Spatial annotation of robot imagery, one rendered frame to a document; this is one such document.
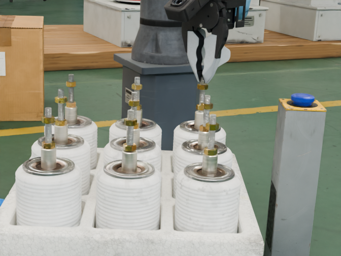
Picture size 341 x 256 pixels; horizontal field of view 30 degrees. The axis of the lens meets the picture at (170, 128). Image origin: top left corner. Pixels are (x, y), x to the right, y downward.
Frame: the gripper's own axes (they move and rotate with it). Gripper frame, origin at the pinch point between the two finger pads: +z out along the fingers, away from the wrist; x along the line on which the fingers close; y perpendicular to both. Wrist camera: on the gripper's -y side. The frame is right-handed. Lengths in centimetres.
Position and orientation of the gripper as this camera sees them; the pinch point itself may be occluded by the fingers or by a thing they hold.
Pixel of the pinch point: (201, 75)
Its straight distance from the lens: 113.8
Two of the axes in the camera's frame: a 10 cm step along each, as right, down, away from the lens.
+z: -0.5, 9.6, 2.8
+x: -7.5, -2.2, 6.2
